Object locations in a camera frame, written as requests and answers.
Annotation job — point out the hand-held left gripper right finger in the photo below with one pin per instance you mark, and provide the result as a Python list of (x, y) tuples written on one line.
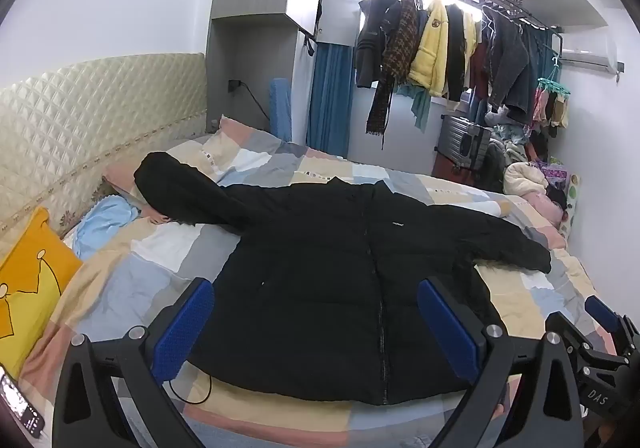
[(446, 329)]

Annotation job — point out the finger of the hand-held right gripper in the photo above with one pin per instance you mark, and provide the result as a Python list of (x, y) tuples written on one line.
[(562, 322), (601, 310)]

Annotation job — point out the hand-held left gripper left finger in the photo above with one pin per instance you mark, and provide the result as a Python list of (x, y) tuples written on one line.
[(185, 328)]

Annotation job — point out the black puffer jacket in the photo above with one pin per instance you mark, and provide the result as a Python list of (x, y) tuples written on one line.
[(310, 278)]

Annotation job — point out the pile of mixed clothes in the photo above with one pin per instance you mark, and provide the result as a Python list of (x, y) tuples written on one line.
[(515, 143)]

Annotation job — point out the patchwork pastel quilt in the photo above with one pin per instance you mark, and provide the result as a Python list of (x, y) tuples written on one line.
[(150, 278)]

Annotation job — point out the pink cushion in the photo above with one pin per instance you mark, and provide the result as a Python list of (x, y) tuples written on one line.
[(542, 218)]

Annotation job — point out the white green-dotted bag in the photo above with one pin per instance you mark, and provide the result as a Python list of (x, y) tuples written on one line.
[(572, 200)]

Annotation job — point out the light blue pillow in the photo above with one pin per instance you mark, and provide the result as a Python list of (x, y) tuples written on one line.
[(100, 223)]

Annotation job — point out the purple patterned bag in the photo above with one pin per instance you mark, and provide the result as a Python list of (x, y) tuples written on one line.
[(555, 175)]

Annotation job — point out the cream fluffy blanket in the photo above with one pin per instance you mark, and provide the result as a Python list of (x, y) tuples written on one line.
[(522, 180)]

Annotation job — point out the yellow cartoon pillow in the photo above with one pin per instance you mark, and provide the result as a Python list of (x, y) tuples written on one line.
[(30, 278)]

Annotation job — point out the black smartphone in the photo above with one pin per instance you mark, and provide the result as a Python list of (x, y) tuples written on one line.
[(20, 408)]

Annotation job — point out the grey ribbed suitcase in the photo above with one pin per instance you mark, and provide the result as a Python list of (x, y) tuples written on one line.
[(460, 140)]

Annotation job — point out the hanging socks bunch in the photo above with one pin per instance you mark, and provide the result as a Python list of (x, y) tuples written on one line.
[(550, 108)]

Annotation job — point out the teal hanging cloth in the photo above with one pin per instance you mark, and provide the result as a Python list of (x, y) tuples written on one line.
[(422, 108)]

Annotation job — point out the cream quilted headboard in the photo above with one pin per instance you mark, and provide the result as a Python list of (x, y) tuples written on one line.
[(75, 128)]

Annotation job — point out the green clip hanger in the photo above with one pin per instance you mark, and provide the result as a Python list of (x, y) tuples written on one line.
[(552, 85)]

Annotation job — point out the blue chair cover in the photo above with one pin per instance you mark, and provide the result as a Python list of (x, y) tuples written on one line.
[(280, 108)]

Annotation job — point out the black power plug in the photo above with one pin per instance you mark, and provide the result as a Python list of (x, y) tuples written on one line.
[(234, 85)]

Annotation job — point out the dark hanging trousers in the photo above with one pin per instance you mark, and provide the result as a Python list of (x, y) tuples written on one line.
[(542, 63)]

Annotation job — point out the white air conditioner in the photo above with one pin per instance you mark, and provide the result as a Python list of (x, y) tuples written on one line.
[(590, 53)]

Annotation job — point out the blue curtain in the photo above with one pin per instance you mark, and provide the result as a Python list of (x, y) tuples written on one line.
[(330, 98)]

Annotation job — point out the dark red hanging garment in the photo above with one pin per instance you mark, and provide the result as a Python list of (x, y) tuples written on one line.
[(480, 68)]

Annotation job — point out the dark denim jacket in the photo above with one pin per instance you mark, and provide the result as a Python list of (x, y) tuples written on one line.
[(510, 63)]

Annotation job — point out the black hanging garment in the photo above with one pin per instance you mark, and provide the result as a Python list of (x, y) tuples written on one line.
[(455, 48)]

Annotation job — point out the yellow fleece jacket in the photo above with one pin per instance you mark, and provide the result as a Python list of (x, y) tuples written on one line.
[(430, 48)]

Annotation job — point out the black hanging coat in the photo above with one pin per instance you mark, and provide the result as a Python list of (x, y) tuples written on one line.
[(372, 43)]

